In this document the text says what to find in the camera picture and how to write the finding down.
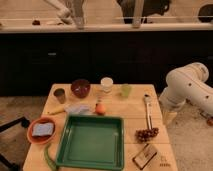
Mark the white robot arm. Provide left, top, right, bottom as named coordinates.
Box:
left=159, top=62, right=213, bottom=117

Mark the white paper cup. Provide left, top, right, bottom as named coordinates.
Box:
left=101, top=77, right=113, bottom=93

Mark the green plastic cup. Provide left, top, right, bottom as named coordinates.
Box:
left=121, top=84, right=131, bottom=98

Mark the grey metal cup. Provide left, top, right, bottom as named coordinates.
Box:
left=54, top=88, right=66, bottom=104

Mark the orange carrot toy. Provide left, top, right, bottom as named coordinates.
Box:
left=95, top=98, right=106, bottom=115

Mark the dark red bowl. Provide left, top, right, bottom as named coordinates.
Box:
left=71, top=79, right=90, bottom=98

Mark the silver spatula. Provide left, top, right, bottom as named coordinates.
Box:
left=144, top=94, right=152, bottom=130

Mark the yellow banana toy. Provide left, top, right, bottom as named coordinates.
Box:
left=47, top=107, right=65, bottom=115

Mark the green plastic tray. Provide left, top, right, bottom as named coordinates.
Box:
left=56, top=115, right=124, bottom=171

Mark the purple grapes toy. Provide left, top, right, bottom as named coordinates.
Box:
left=135, top=128, right=159, bottom=142

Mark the brown card box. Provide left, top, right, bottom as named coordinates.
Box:
left=132, top=144, right=157, bottom=170

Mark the blue sponge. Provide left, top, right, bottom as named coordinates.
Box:
left=32, top=123, right=54, bottom=136

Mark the orange plate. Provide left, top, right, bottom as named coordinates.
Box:
left=27, top=117, right=56, bottom=145

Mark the black chair frame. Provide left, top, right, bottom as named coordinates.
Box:
left=0, top=116, right=31, bottom=171

